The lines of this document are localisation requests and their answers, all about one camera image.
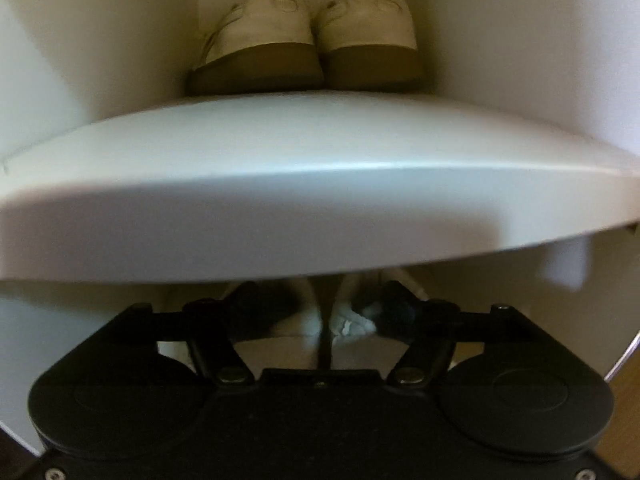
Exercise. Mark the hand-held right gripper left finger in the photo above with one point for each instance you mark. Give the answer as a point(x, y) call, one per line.
point(250, 305)

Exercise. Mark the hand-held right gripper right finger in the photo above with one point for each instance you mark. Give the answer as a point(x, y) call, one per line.
point(397, 305)

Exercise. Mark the wooden shoe cabinet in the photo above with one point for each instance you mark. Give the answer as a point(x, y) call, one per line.
point(320, 185)

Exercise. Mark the white shoe with black mark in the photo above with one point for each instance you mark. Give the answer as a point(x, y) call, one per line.
point(260, 30)
point(370, 25)

